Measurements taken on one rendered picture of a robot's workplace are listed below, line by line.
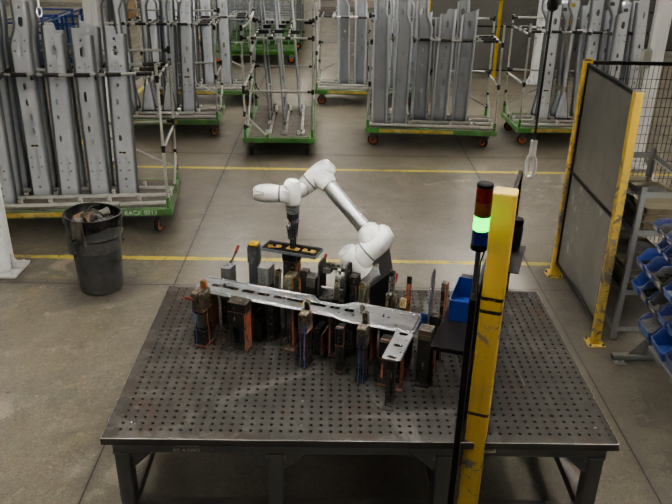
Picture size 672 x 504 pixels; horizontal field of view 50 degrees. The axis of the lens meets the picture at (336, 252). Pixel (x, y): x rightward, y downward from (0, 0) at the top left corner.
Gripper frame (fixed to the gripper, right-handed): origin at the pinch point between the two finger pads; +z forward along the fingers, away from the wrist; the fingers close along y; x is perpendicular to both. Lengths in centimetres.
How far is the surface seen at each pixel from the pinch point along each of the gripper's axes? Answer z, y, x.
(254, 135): 94, -483, -305
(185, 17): -45, -555, -456
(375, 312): 20, 26, 66
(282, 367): 50, 59, 22
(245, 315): 24, 55, -3
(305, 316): 16, 53, 34
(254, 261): 15.5, 5.8, -24.6
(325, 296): 23.4, 15.3, 29.3
